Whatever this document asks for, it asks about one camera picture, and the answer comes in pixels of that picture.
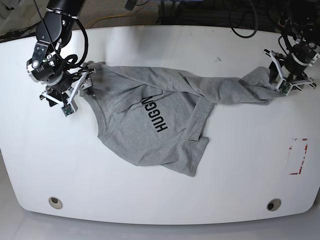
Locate black tripod rod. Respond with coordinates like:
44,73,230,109
0,22,39,43

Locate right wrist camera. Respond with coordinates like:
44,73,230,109
61,101,78,117

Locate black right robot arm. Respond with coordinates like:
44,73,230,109
26,0,95,115

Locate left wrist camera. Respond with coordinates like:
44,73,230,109
276,79,293,96

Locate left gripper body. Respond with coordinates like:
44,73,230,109
264,48,318,89

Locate right table cable grommet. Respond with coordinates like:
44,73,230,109
266,198,282,212

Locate red tape rectangle marker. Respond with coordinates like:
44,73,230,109
287,138,309,176

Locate yellow cable on floor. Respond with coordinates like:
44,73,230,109
86,11,131,28

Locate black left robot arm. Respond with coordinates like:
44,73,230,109
264,0,320,95

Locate left table cable grommet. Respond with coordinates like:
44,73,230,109
48,197,63,210

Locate grey T-shirt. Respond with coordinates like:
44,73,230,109
80,62,282,177

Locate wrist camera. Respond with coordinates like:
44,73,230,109
61,101,78,117
276,79,293,96

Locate table cable grommet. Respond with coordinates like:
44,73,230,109
48,197,63,210
266,198,282,212

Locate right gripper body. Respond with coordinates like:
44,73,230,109
39,68,95,107

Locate black cable loop on table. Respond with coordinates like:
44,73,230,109
229,0,260,39

